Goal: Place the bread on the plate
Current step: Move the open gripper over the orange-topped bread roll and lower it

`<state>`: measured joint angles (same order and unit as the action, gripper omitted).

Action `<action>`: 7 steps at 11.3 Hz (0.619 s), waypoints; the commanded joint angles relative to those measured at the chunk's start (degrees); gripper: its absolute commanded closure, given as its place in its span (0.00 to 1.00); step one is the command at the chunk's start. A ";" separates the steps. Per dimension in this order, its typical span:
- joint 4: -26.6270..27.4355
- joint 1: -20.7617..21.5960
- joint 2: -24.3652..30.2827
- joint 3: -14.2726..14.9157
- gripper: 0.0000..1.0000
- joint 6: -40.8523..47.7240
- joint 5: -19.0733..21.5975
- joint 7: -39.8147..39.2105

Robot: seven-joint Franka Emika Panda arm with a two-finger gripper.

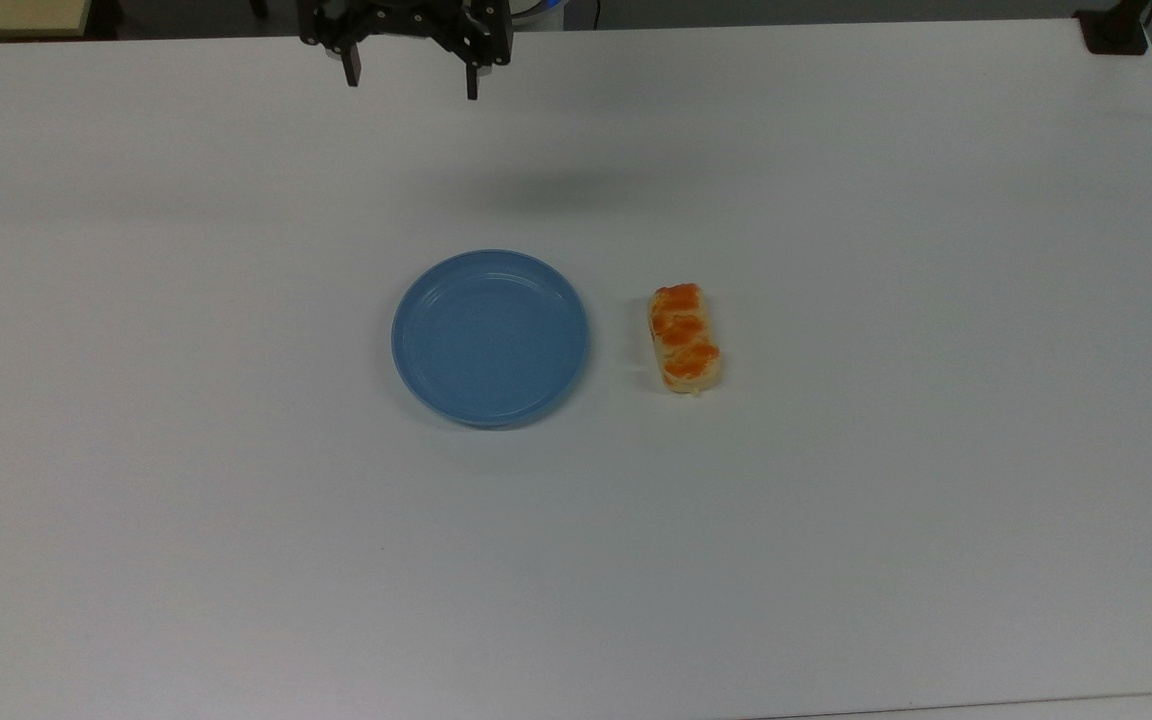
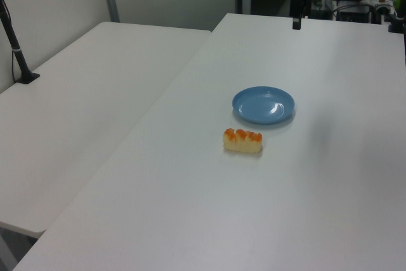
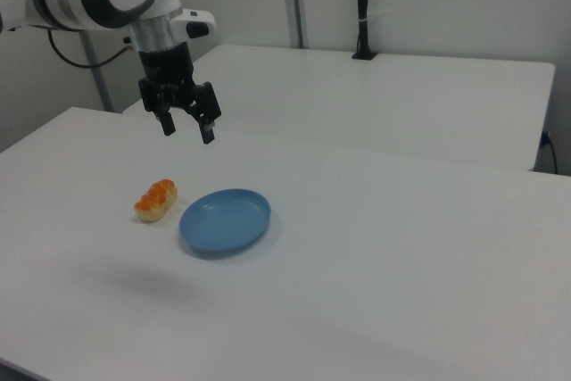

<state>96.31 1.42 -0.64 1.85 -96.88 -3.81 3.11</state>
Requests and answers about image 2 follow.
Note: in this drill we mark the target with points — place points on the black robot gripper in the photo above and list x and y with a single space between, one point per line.
297 6

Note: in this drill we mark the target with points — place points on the toy bread with orange topping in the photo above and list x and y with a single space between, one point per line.
242 141

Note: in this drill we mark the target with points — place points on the blue plastic plate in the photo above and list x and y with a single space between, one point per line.
263 105

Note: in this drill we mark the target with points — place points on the black camera pole with clamp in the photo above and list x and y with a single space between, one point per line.
14 47

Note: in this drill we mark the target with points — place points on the black table clamp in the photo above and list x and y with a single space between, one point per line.
396 24

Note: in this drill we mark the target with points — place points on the black equipment box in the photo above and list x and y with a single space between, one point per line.
353 14

